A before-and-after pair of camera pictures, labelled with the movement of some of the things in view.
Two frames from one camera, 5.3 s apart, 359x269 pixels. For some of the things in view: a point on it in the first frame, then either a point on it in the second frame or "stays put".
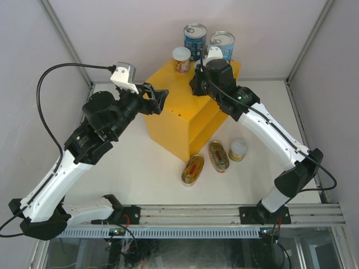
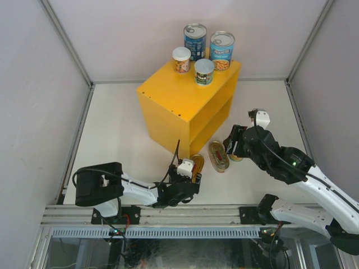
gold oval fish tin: [218, 157] stays put
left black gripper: [156, 99] -> [174, 175]
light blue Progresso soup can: [225, 41] stays put
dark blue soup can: [195, 36] stays put
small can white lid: [182, 56] stays put
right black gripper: [195, 83] -> [230, 143]
